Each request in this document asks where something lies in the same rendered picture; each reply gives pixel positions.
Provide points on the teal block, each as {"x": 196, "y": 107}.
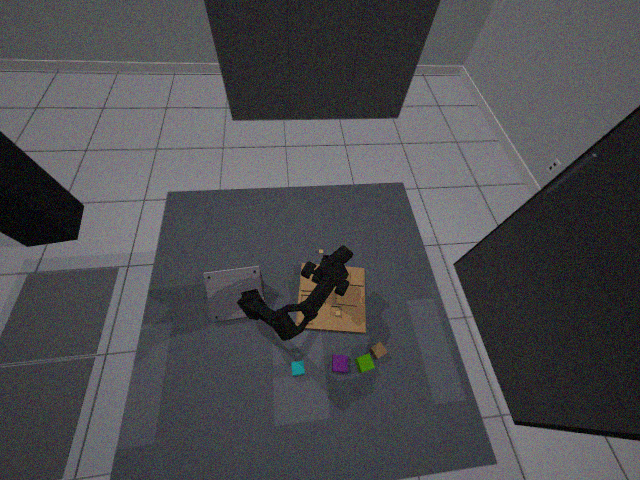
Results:
{"x": 298, "y": 368}

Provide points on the purple block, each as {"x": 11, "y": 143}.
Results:
{"x": 340, "y": 363}

